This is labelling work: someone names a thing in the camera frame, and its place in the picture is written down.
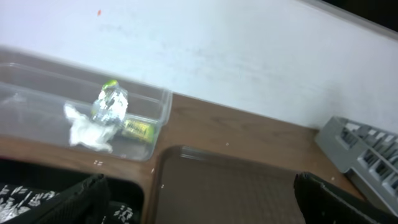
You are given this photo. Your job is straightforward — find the foil wrapper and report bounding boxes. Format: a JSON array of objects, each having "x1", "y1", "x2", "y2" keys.
[{"x1": 91, "y1": 80, "x2": 155, "y2": 144}]

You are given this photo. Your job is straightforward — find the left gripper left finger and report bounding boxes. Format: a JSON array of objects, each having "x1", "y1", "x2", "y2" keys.
[{"x1": 0, "y1": 173, "x2": 111, "y2": 224}]

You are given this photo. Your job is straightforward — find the dark brown serving tray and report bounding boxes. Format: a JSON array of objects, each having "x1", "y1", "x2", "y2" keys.
[{"x1": 146, "y1": 146, "x2": 305, "y2": 224}]

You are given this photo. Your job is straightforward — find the black plastic tray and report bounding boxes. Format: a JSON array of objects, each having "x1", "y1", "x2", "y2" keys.
[{"x1": 1, "y1": 159, "x2": 144, "y2": 224}]

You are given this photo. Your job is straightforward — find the clear plastic bin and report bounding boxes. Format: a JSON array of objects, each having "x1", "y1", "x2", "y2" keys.
[{"x1": 1, "y1": 63, "x2": 172, "y2": 161}]

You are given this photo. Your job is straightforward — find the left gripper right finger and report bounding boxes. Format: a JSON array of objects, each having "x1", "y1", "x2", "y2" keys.
[{"x1": 294, "y1": 172, "x2": 397, "y2": 224}]

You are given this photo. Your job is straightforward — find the white rice pile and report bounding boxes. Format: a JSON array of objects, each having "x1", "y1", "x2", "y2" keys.
[{"x1": 0, "y1": 183, "x2": 134, "y2": 224}]

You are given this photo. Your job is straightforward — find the grey dishwasher rack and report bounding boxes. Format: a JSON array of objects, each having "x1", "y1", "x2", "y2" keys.
[{"x1": 315, "y1": 116, "x2": 397, "y2": 215}]

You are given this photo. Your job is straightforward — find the white tissue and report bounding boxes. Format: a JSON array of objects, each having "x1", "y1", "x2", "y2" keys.
[{"x1": 63, "y1": 103, "x2": 118, "y2": 153}]

